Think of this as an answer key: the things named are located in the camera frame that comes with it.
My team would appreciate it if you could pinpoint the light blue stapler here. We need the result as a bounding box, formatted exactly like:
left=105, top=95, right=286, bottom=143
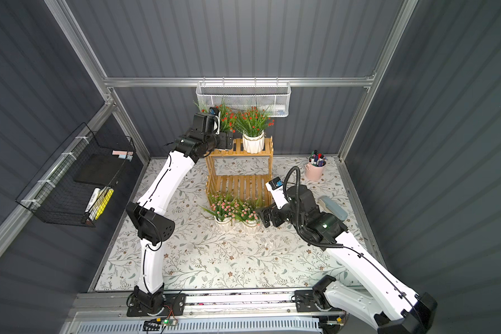
left=317, top=196, right=348, bottom=221

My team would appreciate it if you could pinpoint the black wire wall basket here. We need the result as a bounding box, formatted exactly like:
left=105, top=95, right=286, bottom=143
left=16, top=125, right=136, bottom=227

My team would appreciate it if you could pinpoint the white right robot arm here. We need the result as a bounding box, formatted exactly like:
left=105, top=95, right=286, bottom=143
left=260, top=179, right=438, bottom=333

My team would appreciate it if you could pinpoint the pink flower pot two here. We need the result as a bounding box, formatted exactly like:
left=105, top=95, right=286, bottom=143
left=235, top=198, right=264, bottom=235

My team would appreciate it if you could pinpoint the red flower pot one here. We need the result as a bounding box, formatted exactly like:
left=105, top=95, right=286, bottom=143
left=233, top=106, right=274, bottom=154

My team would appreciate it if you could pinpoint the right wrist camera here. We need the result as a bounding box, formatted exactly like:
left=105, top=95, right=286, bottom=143
left=266, top=177, right=288, bottom=210

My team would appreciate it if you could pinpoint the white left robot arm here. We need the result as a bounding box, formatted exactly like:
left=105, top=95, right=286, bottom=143
left=126, top=107, right=232, bottom=315

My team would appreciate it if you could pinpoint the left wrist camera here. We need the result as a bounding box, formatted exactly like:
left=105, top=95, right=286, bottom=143
left=209, top=107, right=221, bottom=135

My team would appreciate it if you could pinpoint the floral table mat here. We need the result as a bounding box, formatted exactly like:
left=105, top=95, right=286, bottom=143
left=93, top=156, right=367, bottom=292

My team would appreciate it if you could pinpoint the wooden two-tier rack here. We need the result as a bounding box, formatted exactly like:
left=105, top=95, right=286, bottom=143
left=205, top=137, right=274, bottom=206

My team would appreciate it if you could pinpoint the yellow black marker pack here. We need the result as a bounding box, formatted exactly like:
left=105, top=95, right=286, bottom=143
left=89, top=186, right=114, bottom=221

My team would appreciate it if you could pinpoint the black notebook in basket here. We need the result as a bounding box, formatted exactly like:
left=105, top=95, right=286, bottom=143
left=73, top=154, right=129, bottom=186

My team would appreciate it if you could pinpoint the pink flower pot one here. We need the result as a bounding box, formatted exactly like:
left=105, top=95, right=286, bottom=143
left=202, top=192, right=239, bottom=232

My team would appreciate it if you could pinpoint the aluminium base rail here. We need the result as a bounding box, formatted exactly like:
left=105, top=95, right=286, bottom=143
left=66, top=285, right=410, bottom=318

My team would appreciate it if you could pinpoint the pink pen cup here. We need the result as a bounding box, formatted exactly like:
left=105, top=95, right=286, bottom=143
left=305, top=162, right=325, bottom=182

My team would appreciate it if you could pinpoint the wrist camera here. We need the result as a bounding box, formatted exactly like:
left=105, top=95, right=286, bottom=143
left=209, top=107, right=221, bottom=135
left=266, top=177, right=288, bottom=210

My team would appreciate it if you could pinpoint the white wire wall basket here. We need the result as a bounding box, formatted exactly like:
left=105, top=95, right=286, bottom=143
left=196, top=80, right=292, bottom=118

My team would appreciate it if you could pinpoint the white marker in basket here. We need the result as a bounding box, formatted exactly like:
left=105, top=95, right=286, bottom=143
left=85, top=188, right=100, bottom=212

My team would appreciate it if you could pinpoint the red flower pot two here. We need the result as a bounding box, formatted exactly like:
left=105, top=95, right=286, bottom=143
left=195, top=102, right=237, bottom=133

